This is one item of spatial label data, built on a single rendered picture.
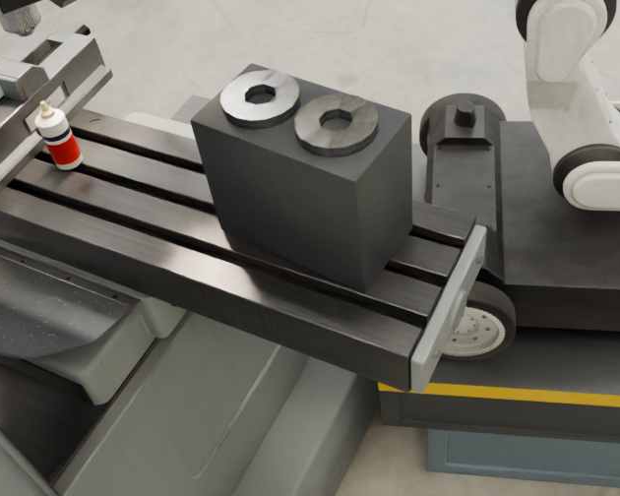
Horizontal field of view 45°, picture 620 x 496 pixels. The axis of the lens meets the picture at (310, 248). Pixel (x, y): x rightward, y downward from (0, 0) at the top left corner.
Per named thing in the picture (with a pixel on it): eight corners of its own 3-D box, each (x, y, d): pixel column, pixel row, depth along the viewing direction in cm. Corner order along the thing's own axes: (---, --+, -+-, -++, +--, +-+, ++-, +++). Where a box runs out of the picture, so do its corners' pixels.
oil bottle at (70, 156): (68, 150, 113) (40, 90, 105) (89, 155, 112) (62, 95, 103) (50, 166, 111) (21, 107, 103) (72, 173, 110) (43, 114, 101)
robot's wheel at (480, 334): (510, 342, 148) (521, 279, 133) (510, 364, 145) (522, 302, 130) (406, 337, 152) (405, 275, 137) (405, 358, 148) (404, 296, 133)
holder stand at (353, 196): (273, 173, 105) (249, 51, 90) (413, 228, 96) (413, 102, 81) (219, 230, 99) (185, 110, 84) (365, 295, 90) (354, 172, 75)
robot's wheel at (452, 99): (503, 157, 182) (511, 91, 167) (503, 172, 179) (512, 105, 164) (419, 156, 185) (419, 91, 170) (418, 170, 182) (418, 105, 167)
